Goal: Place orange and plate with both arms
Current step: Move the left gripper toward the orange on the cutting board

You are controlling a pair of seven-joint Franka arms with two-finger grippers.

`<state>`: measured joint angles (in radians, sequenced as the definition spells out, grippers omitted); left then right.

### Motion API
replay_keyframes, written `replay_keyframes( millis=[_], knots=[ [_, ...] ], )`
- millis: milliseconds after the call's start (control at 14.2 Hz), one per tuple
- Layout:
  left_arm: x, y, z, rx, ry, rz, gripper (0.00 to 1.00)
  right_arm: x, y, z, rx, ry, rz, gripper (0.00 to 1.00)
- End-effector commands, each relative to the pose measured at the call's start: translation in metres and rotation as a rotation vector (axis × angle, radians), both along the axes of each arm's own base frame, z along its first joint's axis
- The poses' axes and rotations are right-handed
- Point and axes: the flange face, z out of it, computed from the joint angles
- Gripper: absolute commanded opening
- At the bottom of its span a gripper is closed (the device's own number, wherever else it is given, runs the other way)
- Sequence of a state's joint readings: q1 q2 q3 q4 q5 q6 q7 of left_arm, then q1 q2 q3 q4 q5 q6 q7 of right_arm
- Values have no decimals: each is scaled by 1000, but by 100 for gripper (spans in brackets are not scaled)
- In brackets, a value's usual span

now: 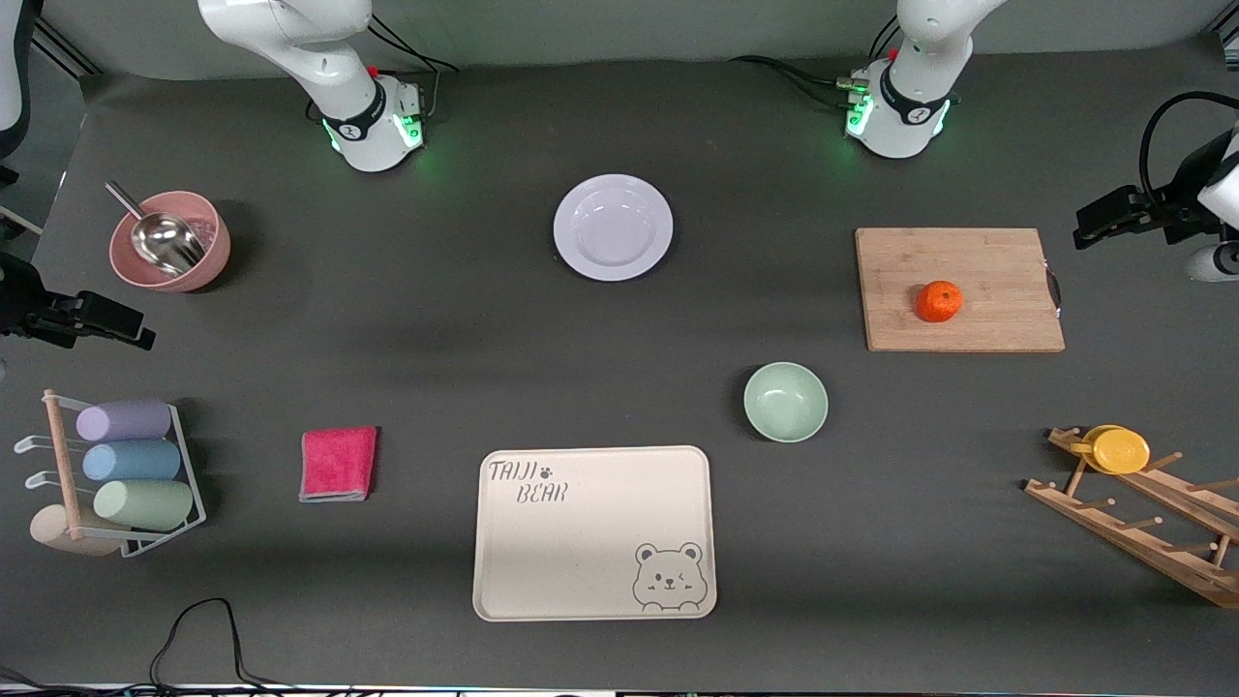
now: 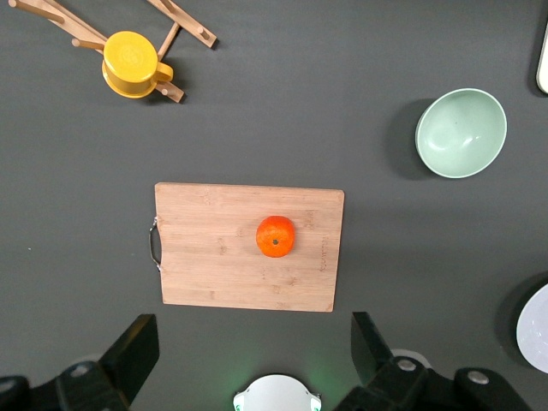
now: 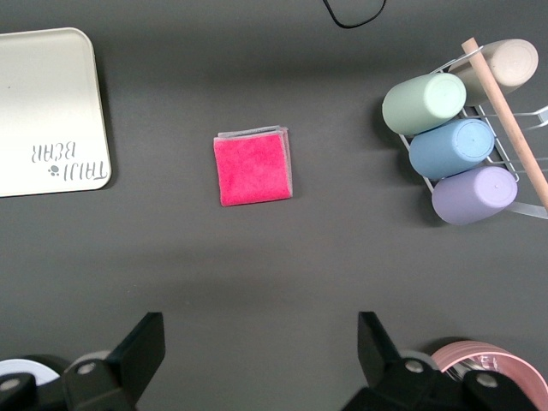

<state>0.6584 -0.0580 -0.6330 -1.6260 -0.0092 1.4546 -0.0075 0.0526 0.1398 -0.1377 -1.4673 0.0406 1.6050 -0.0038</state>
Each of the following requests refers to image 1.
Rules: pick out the white round plate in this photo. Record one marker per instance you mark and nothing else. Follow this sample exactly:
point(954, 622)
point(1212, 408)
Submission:
point(613, 227)

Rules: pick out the pink bowl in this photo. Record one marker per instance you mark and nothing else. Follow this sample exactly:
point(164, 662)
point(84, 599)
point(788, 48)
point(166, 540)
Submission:
point(208, 257)

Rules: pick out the light grey bar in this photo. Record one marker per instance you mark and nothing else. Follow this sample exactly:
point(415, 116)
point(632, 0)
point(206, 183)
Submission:
point(19, 223)

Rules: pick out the light green bowl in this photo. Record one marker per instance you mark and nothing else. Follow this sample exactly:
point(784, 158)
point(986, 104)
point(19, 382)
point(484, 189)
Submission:
point(786, 402)

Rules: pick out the yellow cup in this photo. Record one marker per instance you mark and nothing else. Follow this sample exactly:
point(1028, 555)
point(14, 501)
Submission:
point(1121, 451)

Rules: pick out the pink folded cloth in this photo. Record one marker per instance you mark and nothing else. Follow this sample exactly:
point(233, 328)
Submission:
point(339, 465)

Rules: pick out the wooden cutting board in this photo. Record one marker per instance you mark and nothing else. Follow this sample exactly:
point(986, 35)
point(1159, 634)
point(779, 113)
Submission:
point(958, 290)

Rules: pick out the wooden peg rack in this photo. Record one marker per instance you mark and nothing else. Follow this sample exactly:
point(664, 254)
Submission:
point(1133, 537)

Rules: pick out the metal scoop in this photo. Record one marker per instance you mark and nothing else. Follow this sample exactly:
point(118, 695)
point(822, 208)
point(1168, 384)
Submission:
point(165, 240)

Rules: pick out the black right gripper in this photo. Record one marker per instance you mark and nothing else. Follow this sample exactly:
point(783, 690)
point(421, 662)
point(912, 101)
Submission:
point(21, 302)

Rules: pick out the beige bear print tray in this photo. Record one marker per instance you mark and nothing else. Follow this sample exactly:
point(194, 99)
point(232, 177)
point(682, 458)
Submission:
point(581, 542)

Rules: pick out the orange fruit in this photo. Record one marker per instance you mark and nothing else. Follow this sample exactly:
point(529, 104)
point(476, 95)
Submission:
point(939, 301)

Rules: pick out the blue cup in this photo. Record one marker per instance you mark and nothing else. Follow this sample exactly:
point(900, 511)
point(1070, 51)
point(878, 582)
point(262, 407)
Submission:
point(134, 462)

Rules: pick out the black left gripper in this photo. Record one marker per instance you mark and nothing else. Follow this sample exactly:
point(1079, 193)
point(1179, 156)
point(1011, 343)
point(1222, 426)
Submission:
point(1168, 215)

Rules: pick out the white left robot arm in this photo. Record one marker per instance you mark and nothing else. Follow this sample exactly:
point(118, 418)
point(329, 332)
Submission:
point(910, 106)

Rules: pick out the purple cup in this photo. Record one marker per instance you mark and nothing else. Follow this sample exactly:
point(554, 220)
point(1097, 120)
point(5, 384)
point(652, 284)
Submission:
point(126, 420)

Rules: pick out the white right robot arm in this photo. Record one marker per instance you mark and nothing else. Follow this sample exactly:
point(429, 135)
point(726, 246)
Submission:
point(358, 106)

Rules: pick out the beige cup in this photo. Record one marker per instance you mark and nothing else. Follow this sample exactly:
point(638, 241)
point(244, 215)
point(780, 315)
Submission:
point(48, 532)

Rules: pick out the green cup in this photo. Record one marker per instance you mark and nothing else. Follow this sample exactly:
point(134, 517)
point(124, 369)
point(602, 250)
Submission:
point(145, 504)

